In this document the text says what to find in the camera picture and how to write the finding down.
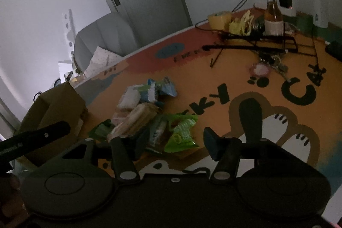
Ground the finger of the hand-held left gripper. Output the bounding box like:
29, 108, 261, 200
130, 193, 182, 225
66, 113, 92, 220
13, 121, 71, 159

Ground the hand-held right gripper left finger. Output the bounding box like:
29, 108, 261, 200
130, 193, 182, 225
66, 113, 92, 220
60, 132, 150, 184

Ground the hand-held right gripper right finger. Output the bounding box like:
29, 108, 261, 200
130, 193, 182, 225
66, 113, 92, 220
203, 127, 308, 184

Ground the pile of snack packets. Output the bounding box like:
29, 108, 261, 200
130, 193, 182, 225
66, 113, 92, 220
88, 77, 199, 156

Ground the brown cardboard box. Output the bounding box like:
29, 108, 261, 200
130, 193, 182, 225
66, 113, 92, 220
20, 82, 88, 167

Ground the printed cat mat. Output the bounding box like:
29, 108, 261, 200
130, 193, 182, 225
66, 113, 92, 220
72, 7, 342, 175

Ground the white box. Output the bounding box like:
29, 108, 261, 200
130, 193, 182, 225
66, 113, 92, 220
58, 62, 74, 81

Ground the pink round object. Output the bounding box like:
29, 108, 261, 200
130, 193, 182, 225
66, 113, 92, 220
251, 62, 270, 77

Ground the dotted paper sheet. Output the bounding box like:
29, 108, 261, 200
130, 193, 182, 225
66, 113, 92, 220
84, 47, 123, 78

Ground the black tripod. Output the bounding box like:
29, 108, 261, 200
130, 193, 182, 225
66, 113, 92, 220
203, 33, 325, 81

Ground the metal key bunch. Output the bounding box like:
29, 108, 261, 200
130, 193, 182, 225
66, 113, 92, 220
258, 53, 289, 75

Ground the white perforated board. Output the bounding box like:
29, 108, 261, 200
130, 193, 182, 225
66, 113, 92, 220
63, 9, 77, 57

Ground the grey chair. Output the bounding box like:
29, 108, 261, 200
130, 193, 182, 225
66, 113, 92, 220
74, 12, 139, 71

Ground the yellow plastic bag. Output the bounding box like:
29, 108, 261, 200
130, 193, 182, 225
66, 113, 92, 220
228, 10, 254, 36

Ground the yellow tape roll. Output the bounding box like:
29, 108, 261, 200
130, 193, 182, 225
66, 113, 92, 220
208, 12, 232, 30

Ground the glass bottle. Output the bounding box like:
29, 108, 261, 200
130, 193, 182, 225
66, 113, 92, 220
264, 0, 284, 37

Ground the white power strip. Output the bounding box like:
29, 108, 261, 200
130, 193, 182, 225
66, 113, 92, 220
254, 2, 297, 17

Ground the black case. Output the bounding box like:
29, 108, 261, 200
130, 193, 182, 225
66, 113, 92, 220
325, 41, 342, 63

